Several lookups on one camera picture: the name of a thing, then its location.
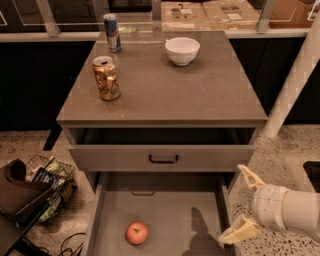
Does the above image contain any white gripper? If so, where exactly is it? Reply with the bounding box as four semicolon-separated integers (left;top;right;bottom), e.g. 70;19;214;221
218;164;289;244

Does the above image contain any red apple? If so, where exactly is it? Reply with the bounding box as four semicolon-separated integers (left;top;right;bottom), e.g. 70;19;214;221
125;221;148;245

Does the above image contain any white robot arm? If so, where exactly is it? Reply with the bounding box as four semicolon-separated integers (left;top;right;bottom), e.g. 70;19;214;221
218;164;320;245

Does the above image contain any grey middle drawer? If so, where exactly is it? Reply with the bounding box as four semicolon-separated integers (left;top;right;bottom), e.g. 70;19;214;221
82;172;242;256

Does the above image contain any grey drawer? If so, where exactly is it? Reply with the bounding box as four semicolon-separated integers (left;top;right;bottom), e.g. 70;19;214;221
70;128;254;172
82;172;242;256

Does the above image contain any grey drawer cabinet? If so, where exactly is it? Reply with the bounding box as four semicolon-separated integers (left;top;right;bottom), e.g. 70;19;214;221
57;31;267;186

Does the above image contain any grey top drawer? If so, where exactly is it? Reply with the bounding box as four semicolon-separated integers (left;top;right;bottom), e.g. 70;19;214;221
70;128;254;172

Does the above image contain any white diagonal pole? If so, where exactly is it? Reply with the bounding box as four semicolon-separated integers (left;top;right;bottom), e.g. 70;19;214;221
263;15;320;138

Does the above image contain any white ceramic bowl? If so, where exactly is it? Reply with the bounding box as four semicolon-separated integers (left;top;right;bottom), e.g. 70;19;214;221
165;37;200;66

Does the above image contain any cardboard box right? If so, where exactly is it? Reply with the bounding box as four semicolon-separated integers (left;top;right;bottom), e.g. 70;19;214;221
202;0;260;30

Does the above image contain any orange cardboard box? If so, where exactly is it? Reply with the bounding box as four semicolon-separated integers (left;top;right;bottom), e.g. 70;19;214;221
269;0;316;29

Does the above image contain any gold soda can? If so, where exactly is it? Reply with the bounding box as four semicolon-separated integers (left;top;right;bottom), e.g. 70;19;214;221
92;56;120;101

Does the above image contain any cardboard box left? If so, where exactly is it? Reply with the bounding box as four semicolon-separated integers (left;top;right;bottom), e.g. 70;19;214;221
161;1;212;31

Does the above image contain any brown chair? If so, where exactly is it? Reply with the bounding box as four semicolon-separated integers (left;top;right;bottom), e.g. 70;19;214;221
0;159;54;256

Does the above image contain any blue energy drink can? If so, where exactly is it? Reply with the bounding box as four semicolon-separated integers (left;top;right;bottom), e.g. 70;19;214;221
103;13;121;52

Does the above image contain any black floor cable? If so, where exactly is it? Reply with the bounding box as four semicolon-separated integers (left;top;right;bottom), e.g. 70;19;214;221
58;232;87;256

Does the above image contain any wire basket with snack bags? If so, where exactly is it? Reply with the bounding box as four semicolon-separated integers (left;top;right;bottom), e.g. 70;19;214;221
26;155;78;224

